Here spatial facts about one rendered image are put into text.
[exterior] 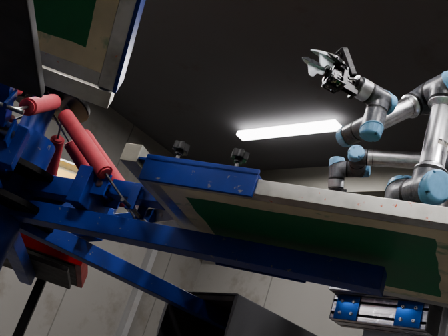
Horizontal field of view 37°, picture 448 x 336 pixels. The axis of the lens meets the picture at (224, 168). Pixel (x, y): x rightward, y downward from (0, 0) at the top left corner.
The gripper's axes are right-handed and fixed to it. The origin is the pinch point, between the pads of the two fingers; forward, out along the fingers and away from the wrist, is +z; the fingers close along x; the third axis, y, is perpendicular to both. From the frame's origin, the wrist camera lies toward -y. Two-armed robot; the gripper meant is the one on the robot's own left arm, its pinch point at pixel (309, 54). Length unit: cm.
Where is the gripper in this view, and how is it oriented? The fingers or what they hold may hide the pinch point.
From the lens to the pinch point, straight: 227.3
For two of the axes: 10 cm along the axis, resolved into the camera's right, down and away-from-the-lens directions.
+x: -4.5, 3.6, 8.1
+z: -8.6, -4.2, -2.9
